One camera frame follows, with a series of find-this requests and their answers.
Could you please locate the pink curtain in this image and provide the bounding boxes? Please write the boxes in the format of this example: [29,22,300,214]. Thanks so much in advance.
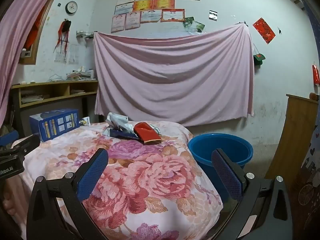
[0,0,63,128]

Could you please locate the metal wall rack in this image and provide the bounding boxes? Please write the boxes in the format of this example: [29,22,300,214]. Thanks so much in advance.
[76,30,95,40]

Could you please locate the pink hanging bed sheet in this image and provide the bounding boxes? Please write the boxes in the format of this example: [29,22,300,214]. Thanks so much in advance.
[93,23,255,127]

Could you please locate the round wall clock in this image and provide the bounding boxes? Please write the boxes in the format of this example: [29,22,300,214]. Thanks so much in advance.
[65,1,78,14]

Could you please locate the wooden window frame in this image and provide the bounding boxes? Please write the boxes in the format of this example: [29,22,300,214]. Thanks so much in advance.
[19,2,54,65]

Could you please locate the group of wall certificates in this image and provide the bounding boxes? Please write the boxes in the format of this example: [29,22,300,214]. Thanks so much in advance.
[111,0,200,33]

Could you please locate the papers in shelf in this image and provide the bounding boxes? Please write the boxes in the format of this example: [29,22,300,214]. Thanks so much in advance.
[20,94,50,105]

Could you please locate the blue cardboard box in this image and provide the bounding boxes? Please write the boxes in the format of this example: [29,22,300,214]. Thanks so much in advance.
[29,108,80,142]

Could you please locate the red pouch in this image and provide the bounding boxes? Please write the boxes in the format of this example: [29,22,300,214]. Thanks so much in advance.
[133,122,162,145]

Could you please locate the red black tassel decoration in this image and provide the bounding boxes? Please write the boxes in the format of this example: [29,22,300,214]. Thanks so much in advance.
[54,19,72,54]

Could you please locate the green hat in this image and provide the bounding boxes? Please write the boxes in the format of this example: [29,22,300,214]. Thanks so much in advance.
[253,53,266,67]

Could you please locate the red wall poster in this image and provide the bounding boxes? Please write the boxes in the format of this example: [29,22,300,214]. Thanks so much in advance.
[252,17,276,44]

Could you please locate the wooden cabinet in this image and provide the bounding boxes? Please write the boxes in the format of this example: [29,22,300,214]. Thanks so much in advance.
[264,94,320,188]

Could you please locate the orange cloth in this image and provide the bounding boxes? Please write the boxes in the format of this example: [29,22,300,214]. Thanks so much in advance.
[24,12,43,49]

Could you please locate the person's left hand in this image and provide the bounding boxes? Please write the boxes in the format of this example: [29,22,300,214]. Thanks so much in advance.
[0,195,15,217]

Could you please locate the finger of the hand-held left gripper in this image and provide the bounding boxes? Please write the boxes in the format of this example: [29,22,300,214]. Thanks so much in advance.
[12,134,41,155]
[0,130,19,147]

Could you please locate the white wrapper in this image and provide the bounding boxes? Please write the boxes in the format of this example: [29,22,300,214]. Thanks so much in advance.
[105,112,135,137]

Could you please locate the floral blanket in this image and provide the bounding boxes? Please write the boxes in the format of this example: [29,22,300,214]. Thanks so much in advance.
[12,121,224,240]

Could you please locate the white wall paper sheet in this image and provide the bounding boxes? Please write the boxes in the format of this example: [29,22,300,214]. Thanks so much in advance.
[54,46,67,63]
[68,44,79,64]

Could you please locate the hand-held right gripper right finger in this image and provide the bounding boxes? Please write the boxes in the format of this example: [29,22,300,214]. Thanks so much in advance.
[211,148,293,240]

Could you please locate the pile of books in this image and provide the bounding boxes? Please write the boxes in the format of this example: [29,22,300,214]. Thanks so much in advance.
[66,66,95,81]

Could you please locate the dark blue packet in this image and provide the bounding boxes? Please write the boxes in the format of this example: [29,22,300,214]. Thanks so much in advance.
[110,129,140,140]

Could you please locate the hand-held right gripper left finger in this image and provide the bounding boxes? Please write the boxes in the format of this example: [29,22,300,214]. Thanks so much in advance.
[26,148,110,240]

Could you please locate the red hanging bag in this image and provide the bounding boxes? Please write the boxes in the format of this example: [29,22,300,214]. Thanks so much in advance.
[312,64,320,85]

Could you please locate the blue plastic bucket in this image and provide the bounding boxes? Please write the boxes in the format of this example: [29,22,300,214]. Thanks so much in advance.
[187,133,254,204]

